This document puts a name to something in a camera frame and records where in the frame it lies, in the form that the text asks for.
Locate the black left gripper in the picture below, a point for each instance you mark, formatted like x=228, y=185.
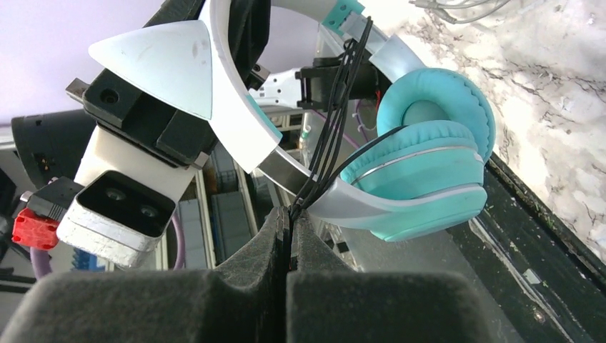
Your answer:
x=159, y=129

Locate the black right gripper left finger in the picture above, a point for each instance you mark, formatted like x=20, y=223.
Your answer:
x=241, y=300

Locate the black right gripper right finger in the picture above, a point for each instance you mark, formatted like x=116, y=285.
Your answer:
x=326, y=301

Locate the black wired earbuds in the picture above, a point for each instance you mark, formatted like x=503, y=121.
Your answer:
x=323, y=172

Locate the teal cat-ear headphones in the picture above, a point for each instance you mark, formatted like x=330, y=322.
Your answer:
x=424, y=171

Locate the white grey over-ear headphones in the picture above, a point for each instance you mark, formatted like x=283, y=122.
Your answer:
x=460, y=12

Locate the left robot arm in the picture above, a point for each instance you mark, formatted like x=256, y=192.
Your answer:
x=52, y=145

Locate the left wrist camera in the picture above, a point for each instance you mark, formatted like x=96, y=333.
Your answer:
x=117, y=207

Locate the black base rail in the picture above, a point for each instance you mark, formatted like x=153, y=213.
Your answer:
x=542, y=278

